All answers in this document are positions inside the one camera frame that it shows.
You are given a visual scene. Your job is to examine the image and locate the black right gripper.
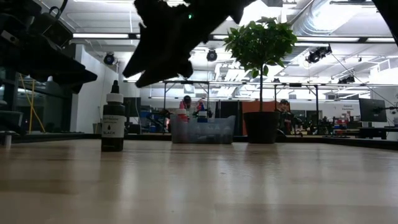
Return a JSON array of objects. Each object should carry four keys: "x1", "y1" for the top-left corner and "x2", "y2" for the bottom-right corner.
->
[{"x1": 122, "y1": 0, "x2": 213, "y2": 88}]

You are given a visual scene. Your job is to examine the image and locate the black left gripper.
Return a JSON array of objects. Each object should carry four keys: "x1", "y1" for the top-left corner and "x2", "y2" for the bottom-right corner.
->
[{"x1": 0, "y1": 0, "x2": 98, "y2": 94}]

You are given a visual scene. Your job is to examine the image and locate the large red food coloring bottle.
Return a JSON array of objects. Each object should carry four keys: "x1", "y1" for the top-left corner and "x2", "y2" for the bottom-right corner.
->
[{"x1": 175, "y1": 108, "x2": 190, "y2": 125}]

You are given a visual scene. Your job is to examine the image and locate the large blue food coloring bottle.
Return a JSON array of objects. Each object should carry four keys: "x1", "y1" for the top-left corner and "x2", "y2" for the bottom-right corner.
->
[{"x1": 197, "y1": 102, "x2": 208, "y2": 124}]

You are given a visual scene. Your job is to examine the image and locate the large black food coloring bottle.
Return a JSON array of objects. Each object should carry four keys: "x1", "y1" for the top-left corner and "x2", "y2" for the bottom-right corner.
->
[{"x1": 101, "y1": 80, "x2": 126, "y2": 152}]

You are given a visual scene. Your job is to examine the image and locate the small bottles in bin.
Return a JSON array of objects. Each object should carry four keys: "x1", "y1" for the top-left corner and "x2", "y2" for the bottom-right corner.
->
[{"x1": 178, "y1": 95, "x2": 195, "y2": 121}]

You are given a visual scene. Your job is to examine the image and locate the ceiling light strip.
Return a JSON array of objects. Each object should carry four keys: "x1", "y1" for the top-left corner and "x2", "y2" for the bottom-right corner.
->
[
  {"x1": 72, "y1": 32, "x2": 130, "y2": 40},
  {"x1": 295, "y1": 36, "x2": 360, "y2": 43}
]

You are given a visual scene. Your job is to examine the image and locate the dark computer monitor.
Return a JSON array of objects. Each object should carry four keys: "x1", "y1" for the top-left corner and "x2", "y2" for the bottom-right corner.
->
[
  {"x1": 123, "y1": 96, "x2": 142, "y2": 118},
  {"x1": 358, "y1": 98, "x2": 388, "y2": 123}
]

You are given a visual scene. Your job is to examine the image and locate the translucent grey plastic bin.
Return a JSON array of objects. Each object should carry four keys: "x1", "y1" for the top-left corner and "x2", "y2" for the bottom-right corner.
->
[{"x1": 170, "y1": 114, "x2": 236, "y2": 145}]

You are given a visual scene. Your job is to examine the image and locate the green leafy plant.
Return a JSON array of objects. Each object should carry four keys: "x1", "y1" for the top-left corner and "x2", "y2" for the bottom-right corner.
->
[{"x1": 223, "y1": 16, "x2": 299, "y2": 113}]

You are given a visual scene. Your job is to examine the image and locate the black plant pot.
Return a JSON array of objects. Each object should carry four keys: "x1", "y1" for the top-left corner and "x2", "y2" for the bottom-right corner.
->
[{"x1": 242, "y1": 111, "x2": 281, "y2": 144}]

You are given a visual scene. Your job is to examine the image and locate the person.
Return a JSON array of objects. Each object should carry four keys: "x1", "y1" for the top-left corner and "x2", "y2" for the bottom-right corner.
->
[{"x1": 275, "y1": 98, "x2": 295, "y2": 136}]

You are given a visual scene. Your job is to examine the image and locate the black metal rig frame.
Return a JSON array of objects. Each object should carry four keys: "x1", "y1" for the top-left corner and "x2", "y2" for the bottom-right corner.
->
[
  {"x1": 161, "y1": 80, "x2": 212, "y2": 134},
  {"x1": 273, "y1": 82, "x2": 321, "y2": 128}
]

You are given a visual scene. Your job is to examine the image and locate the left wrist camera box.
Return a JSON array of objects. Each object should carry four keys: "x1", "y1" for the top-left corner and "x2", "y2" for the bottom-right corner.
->
[{"x1": 29, "y1": 11, "x2": 75, "y2": 49}]

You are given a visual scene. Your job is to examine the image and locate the yellow extension cable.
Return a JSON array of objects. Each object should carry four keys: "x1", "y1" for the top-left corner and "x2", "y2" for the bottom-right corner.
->
[{"x1": 18, "y1": 73, "x2": 47, "y2": 134}]

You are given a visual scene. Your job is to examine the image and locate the black aluminium table frame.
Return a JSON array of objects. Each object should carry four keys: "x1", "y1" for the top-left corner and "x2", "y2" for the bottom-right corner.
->
[{"x1": 12, "y1": 133, "x2": 398, "y2": 150}]

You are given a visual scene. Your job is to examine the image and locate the silver ventilation duct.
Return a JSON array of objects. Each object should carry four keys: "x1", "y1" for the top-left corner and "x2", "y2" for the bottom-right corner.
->
[{"x1": 290, "y1": 0, "x2": 374, "y2": 37}]

